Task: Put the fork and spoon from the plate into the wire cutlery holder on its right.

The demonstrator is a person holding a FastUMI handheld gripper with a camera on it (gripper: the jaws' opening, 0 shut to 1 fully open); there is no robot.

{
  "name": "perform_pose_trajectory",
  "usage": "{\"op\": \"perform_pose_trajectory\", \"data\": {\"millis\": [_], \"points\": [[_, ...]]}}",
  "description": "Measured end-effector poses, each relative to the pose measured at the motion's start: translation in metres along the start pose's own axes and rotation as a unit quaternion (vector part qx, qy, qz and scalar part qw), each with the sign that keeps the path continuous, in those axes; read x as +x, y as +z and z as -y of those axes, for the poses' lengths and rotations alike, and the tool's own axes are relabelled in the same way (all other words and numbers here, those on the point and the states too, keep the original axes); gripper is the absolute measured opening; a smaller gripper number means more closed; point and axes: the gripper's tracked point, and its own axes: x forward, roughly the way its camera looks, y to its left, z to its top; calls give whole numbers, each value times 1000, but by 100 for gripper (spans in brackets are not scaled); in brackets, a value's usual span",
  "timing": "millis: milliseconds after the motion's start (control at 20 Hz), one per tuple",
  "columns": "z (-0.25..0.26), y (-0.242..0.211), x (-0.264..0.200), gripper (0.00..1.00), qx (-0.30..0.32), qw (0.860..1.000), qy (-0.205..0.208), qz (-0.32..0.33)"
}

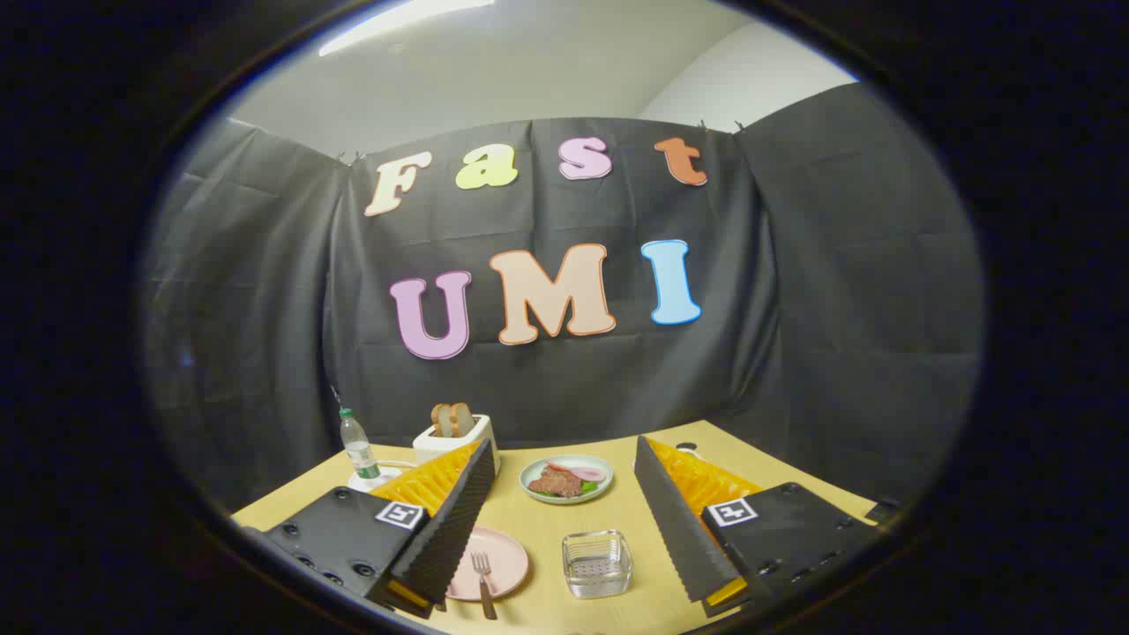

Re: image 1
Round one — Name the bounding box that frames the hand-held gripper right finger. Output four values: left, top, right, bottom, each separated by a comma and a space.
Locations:
633, 434, 883, 618

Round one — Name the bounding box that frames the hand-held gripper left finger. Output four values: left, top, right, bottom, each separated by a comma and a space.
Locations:
261, 438, 499, 620

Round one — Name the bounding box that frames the wooden handled metal fork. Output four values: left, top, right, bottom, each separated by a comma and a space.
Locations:
470, 551, 497, 620

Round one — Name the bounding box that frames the pink round plate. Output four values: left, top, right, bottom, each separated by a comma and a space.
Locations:
445, 527, 530, 602

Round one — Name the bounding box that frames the cream white toaster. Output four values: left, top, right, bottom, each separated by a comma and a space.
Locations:
413, 415, 501, 477

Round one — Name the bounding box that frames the pale green food plate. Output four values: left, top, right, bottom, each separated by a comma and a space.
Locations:
519, 454, 615, 505

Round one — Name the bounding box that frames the brown meat slice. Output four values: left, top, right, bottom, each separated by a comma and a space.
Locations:
527, 466, 584, 499

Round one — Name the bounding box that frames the clear plastic water bottle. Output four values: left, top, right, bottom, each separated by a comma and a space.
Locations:
340, 407, 382, 482

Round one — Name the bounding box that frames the metal wire cutlery basket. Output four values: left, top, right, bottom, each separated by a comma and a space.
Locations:
562, 529, 634, 600

